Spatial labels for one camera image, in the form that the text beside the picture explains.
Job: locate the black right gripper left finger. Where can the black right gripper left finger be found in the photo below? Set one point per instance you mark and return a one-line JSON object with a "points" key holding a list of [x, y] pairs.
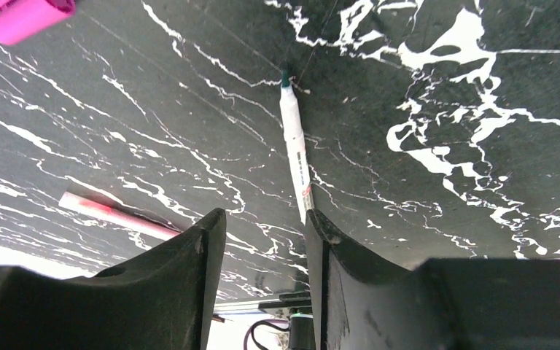
{"points": [[161, 299]]}

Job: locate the magenta pen cap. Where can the magenta pen cap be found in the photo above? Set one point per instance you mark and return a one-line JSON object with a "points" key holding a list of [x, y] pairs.
{"points": [[21, 19]]}

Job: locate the white green-tipped pen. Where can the white green-tipped pen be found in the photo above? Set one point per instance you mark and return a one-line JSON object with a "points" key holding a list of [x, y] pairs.
{"points": [[296, 148]]}

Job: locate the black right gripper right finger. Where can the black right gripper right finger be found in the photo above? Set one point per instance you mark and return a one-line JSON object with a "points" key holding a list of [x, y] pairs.
{"points": [[362, 301]]}

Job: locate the pink translucent pen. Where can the pink translucent pen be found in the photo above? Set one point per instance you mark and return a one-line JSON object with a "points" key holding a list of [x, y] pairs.
{"points": [[106, 213]]}

